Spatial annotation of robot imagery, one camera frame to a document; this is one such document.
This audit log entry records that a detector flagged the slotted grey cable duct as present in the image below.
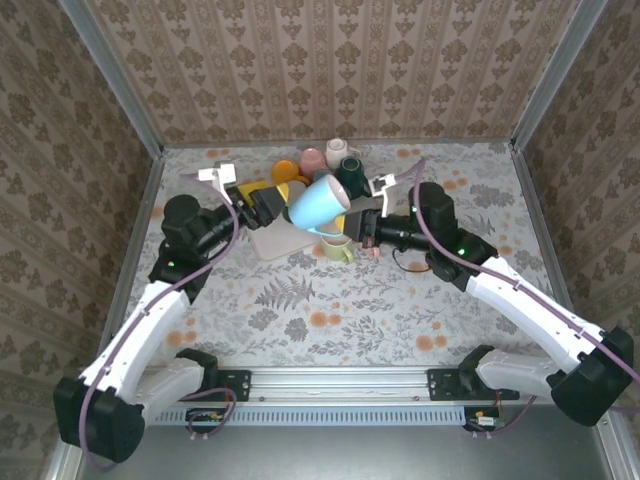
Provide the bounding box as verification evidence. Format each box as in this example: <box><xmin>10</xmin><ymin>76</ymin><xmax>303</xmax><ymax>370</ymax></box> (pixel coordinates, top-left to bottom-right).
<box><xmin>152</xmin><ymin>403</ymin><xmax>501</xmax><ymax>427</ymax></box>

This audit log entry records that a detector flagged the dark green mug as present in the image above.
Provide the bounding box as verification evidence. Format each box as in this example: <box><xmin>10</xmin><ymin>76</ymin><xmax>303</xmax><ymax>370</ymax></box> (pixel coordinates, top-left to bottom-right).
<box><xmin>333</xmin><ymin>155</ymin><xmax>374</xmax><ymax>200</ymax></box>

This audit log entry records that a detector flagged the aluminium frame corner post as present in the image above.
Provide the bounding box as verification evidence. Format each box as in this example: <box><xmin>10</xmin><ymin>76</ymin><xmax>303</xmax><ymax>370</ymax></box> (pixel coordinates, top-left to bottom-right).
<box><xmin>509</xmin><ymin>0</ymin><xmax>610</xmax><ymax>149</ymax></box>
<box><xmin>57</xmin><ymin>0</ymin><xmax>165</xmax><ymax>157</ymax></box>

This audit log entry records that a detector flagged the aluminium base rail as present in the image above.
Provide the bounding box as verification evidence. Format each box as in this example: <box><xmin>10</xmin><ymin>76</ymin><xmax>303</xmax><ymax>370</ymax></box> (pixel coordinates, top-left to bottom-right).
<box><xmin>247</xmin><ymin>367</ymin><xmax>431</xmax><ymax>404</ymax></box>

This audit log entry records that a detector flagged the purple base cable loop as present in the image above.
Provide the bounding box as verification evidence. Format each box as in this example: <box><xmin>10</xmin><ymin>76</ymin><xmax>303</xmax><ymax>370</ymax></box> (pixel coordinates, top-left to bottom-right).
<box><xmin>472</xmin><ymin>394</ymin><xmax>539</xmax><ymax>440</ymax></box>
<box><xmin>177</xmin><ymin>391</ymin><xmax>237</xmax><ymax>442</ymax></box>

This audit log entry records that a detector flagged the small circuit board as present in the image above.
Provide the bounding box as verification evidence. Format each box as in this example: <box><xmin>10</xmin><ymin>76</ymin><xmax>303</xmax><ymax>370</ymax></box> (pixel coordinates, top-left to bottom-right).
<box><xmin>463</xmin><ymin>407</ymin><xmax>503</xmax><ymax>432</ymax></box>
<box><xmin>185</xmin><ymin>407</ymin><xmax>226</xmax><ymax>434</ymax></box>

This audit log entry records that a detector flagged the pink faceted mug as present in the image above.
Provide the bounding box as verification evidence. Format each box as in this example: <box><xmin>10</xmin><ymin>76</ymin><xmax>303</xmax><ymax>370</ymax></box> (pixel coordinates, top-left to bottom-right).
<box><xmin>298</xmin><ymin>147</ymin><xmax>329</xmax><ymax>174</ymax></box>

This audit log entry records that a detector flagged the white drying mat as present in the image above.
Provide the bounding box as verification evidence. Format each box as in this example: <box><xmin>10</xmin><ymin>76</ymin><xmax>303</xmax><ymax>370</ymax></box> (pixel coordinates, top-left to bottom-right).
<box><xmin>248</xmin><ymin>222</ymin><xmax>324</xmax><ymax>262</ymax></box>

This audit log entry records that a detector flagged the orange mug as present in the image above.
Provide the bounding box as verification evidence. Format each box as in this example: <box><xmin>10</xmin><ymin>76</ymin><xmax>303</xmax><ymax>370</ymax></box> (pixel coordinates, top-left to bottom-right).
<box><xmin>270</xmin><ymin>159</ymin><xmax>312</xmax><ymax>189</ymax></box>

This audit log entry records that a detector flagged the light blue mug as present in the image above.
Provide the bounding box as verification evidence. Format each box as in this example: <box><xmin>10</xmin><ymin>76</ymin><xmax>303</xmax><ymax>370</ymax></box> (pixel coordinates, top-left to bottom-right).
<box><xmin>287</xmin><ymin>174</ymin><xmax>352</xmax><ymax>237</ymax></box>

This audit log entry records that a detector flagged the aluminium frame back rail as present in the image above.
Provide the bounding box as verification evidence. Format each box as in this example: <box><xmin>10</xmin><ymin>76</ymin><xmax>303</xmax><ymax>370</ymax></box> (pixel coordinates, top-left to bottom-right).
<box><xmin>162</xmin><ymin>139</ymin><xmax>514</xmax><ymax>150</ymax></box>

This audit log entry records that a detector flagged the white faceted mug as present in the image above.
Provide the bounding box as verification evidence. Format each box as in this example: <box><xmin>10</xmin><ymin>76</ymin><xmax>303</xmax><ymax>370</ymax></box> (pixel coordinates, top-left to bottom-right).
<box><xmin>325</xmin><ymin>138</ymin><xmax>365</xmax><ymax>169</ymax></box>

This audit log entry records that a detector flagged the light green mug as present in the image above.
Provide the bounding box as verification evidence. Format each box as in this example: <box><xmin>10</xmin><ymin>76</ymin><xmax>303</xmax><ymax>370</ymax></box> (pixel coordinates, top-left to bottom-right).
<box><xmin>320</xmin><ymin>233</ymin><xmax>355</xmax><ymax>266</ymax></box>

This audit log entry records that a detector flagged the thin black cable loop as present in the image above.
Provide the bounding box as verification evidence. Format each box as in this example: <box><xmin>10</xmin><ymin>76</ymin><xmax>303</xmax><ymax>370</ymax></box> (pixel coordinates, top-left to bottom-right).
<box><xmin>392</xmin><ymin>244</ymin><xmax>431</xmax><ymax>274</ymax></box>

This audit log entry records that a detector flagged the aluminium frame side rail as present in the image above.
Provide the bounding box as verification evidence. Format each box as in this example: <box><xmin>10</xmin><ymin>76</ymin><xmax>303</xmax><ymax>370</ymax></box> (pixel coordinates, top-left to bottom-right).
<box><xmin>509</xmin><ymin>142</ymin><xmax>591</xmax><ymax>326</ymax></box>
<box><xmin>96</xmin><ymin>154</ymin><xmax>167</xmax><ymax>369</ymax></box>

